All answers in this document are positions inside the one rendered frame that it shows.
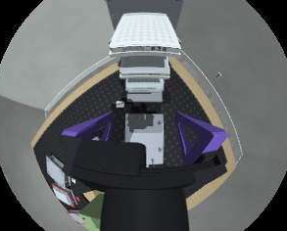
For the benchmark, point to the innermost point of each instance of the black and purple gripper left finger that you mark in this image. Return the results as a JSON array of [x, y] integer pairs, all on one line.
[[86, 129]]

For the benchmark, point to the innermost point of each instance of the black perforated breadboard table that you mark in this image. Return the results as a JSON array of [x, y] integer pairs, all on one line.
[[102, 98]]

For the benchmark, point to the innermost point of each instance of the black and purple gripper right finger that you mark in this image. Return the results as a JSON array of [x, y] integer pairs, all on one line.
[[210, 137]]

